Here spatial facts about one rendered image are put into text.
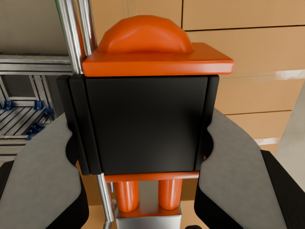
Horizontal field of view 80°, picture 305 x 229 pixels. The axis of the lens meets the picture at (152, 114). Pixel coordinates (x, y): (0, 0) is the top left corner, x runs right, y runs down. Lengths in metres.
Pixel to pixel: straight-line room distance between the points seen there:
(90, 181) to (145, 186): 0.29
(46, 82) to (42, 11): 0.43
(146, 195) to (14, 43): 1.44
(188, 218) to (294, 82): 0.83
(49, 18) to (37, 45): 0.19
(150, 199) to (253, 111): 0.92
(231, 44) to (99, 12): 0.53
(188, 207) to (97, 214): 0.20
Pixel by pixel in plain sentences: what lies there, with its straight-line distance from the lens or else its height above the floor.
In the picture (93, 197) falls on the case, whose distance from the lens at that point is 0.46.
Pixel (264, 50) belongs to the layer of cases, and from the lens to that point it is 0.95.
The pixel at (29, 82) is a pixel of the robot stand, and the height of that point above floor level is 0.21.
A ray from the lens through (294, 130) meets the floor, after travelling 2.20.
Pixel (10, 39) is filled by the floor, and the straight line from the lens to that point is 1.56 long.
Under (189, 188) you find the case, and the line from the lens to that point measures 0.46.
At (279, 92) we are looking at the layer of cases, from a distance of 1.08.
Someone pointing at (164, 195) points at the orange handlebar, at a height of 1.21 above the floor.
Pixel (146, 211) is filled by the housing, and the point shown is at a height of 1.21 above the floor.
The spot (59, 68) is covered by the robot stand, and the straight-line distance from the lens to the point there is 1.22.
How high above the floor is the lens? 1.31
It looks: 59 degrees down
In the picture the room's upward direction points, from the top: 172 degrees clockwise
